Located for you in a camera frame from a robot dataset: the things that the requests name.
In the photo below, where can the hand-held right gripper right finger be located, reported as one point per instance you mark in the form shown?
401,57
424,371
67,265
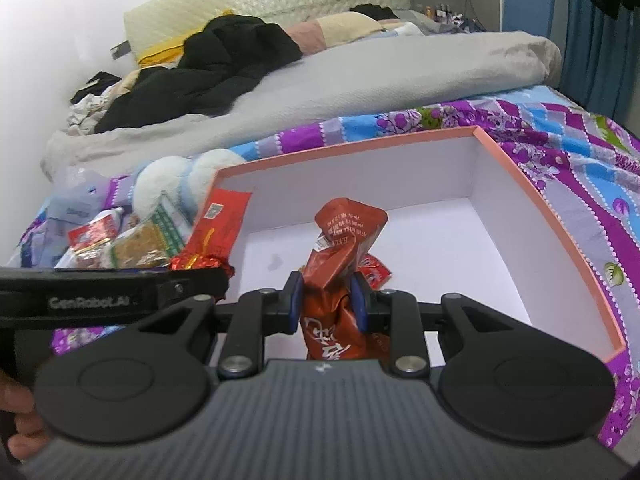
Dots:
357,302

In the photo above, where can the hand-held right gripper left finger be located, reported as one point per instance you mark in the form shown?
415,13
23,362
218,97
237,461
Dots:
294,300

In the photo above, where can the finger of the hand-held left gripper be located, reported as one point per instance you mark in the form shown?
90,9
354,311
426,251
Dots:
195,285

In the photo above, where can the red-brown snack packet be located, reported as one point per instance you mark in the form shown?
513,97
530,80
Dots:
345,240

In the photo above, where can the pink cardboard box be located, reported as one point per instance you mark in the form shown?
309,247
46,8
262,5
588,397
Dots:
450,240

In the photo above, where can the person's left hand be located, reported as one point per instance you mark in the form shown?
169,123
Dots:
25,430

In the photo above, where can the shiny red foil wrapper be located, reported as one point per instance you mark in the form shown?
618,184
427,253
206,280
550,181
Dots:
200,264

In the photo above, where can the small red snack packet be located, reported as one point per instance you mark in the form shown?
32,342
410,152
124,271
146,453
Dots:
375,272

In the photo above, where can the flat red snack packet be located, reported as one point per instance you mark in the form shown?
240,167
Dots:
215,225

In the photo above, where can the clear snack packet green label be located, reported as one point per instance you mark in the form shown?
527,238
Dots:
145,245

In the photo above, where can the clear plastic bag blue trim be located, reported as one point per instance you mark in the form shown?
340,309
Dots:
45,240

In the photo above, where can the clear snack packet red label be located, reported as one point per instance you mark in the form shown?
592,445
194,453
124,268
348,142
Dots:
92,235

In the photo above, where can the white and blue plush toy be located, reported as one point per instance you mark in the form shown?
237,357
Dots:
160,180

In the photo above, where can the small clear zip bag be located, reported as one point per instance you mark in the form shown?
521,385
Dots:
80,190

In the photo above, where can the pile of clothes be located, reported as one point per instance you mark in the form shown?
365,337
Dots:
92,100

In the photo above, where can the grey duvet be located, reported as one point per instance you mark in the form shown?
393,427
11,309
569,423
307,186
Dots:
350,90

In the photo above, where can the black jacket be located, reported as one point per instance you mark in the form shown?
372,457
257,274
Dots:
225,60

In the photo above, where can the floral printed bedsheet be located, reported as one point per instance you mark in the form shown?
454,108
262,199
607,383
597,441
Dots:
550,170

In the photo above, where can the yellow pillow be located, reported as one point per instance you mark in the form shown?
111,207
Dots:
160,50

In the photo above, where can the beige pillow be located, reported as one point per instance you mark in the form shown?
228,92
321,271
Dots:
350,27

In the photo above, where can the black cloth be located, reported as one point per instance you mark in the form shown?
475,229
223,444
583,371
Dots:
375,11

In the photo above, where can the cluster of small bottles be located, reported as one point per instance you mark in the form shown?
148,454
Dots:
442,12

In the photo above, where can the blue padded board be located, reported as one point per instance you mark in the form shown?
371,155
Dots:
527,5

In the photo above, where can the blue curtain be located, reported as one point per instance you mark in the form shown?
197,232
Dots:
600,60

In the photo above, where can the grey wall socket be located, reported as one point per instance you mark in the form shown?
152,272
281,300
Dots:
120,51

